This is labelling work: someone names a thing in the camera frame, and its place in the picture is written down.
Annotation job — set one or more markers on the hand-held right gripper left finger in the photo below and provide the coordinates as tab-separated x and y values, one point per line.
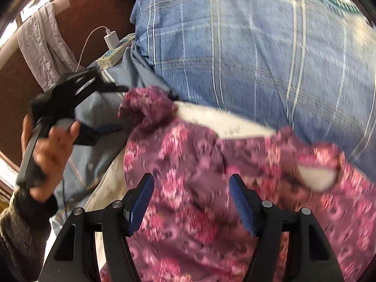
142	202

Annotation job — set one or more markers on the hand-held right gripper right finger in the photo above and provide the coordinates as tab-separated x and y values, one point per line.
239	202

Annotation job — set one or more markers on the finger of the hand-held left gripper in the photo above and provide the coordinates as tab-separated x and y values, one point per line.
101	131
113	88

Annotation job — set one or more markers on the purple floral garment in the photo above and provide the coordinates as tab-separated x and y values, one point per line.
191	158

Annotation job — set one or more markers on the person's left hand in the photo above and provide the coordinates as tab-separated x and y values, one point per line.
50	158

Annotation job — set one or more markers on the white power strip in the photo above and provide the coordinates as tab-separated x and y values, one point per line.
110	57

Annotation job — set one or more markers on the grey-blue star print cloth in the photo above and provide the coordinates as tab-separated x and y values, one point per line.
88	164

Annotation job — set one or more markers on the white charger plug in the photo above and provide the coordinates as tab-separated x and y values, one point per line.
113	39

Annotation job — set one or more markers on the grey hanging cloth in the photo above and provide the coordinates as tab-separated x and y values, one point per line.
41	44

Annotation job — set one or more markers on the brown headboard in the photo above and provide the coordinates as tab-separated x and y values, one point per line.
88	8

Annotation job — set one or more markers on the cream leaf-print pillow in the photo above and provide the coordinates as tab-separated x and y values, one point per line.
205	117

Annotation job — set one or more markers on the window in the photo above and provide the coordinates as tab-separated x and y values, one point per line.
32	6

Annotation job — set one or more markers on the blue plaid pillow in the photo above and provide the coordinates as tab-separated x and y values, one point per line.
235	50

